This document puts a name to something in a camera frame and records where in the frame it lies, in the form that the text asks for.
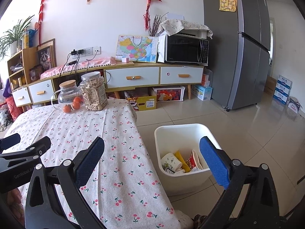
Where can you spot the yellow bottle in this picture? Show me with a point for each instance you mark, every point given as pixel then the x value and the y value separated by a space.
pixel 26 39

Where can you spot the pink cloth runner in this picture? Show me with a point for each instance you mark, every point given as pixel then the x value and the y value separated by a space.
pixel 95 63

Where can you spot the clear plastic jar of seeds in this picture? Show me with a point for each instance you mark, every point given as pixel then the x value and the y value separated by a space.
pixel 94 93

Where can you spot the framed cat picture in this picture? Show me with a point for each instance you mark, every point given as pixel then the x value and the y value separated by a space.
pixel 45 56

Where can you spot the brown cardboard box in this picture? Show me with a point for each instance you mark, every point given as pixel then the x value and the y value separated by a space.
pixel 269 85

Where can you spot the white storage box rabbit print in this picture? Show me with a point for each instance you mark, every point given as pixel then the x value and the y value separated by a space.
pixel 169 95

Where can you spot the wooden shelf unit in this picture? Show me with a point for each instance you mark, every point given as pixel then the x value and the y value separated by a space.
pixel 27 62

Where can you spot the colourful map gift bag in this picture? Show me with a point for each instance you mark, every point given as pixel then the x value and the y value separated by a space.
pixel 135 49

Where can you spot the blue white carton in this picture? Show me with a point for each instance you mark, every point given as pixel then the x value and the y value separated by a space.
pixel 283 90
pixel 202 92
pixel 284 80
pixel 280 98

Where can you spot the yellow foil packet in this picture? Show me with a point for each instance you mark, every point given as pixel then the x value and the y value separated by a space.
pixel 181 158

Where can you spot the black microwave oven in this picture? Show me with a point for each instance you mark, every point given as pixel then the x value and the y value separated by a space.
pixel 183 49

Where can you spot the floral cloth cover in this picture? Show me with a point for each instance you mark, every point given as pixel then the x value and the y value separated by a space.
pixel 181 25

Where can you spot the red white snack wrapper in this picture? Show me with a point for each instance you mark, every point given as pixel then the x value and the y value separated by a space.
pixel 191 162

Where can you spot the person's left forearm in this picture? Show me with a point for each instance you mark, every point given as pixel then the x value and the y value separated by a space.
pixel 14 205

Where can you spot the blue watering can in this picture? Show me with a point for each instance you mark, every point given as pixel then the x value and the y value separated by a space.
pixel 31 38

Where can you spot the tangerine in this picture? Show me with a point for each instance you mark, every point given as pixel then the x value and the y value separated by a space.
pixel 67 109
pixel 78 99
pixel 76 105

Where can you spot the wall sockets with chargers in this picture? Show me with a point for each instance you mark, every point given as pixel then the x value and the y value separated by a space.
pixel 89 51

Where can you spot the white paper cup green print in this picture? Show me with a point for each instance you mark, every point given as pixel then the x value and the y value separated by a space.
pixel 170 161

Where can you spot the small white pink box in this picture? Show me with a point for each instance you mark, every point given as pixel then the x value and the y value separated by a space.
pixel 293 105

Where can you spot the grey refrigerator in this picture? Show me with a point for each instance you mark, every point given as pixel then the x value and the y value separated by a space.
pixel 228 52

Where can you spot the wooden sideboard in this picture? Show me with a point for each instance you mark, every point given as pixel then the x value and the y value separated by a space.
pixel 147 64

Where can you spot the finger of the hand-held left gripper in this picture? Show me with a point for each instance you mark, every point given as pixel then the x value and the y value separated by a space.
pixel 41 145
pixel 9 141

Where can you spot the yellow cardboard box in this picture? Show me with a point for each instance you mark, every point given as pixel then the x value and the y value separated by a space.
pixel 147 103

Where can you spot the glass pitcher with wooden lid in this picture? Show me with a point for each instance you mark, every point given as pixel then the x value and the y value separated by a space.
pixel 69 93

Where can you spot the dry twigs bunch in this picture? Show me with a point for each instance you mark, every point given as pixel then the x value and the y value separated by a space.
pixel 154 27

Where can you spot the red shopping bag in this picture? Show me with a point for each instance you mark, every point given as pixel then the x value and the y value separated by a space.
pixel 13 107

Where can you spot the potted green plant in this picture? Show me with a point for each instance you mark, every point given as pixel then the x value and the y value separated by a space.
pixel 12 35

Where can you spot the orange white box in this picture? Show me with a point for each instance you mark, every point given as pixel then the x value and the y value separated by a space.
pixel 206 79

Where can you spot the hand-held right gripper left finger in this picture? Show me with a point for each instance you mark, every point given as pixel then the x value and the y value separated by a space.
pixel 89 162

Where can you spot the white plastic bin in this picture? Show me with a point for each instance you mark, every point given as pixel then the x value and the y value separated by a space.
pixel 181 133

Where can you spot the white cardboard box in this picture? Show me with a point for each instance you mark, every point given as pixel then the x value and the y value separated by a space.
pixel 174 16

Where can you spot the white drawer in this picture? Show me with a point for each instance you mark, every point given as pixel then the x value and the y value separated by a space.
pixel 21 97
pixel 133 72
pixel 182 71
pixel 41 87

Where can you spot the small white cube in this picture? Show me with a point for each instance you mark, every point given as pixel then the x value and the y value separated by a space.
pixel 125 60

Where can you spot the yellow paper on fridge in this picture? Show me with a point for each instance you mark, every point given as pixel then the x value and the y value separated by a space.
pixel 228 3

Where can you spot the white paper bag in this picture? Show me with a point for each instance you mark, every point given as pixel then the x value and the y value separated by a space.
pixel 161 49

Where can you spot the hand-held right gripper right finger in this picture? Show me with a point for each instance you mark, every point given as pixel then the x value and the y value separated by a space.
pixel 214 162

